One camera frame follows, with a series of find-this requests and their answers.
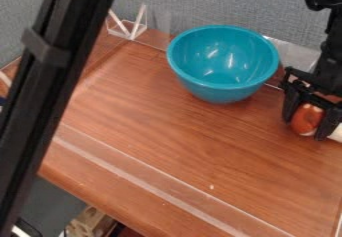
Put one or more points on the brown and white plush mushroom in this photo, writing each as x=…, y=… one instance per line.
x=306, y=120

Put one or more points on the blue plastic bowl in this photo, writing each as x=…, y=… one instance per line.
x=222, y=62

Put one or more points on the wooden block under table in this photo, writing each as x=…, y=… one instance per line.
x=91, y=224

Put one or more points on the clear acrylic front barrier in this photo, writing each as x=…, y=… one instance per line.
x=201, y=204

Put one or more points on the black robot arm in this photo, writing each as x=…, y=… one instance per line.
x=58, y=44

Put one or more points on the clear acrylic back barrier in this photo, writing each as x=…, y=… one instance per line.
x=293, y=55

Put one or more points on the clear acrylic barrier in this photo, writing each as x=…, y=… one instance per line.
x=293, y=55
x=201, y=204

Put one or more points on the black and white device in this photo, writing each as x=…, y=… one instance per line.
x=25, y=230

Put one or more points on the clear acrylic corner bracket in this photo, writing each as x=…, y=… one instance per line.
x=125, y=28

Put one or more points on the clear acrylic left bracket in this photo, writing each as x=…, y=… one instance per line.
x=6, y=79

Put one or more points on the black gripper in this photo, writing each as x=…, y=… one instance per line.
x=320, y=88

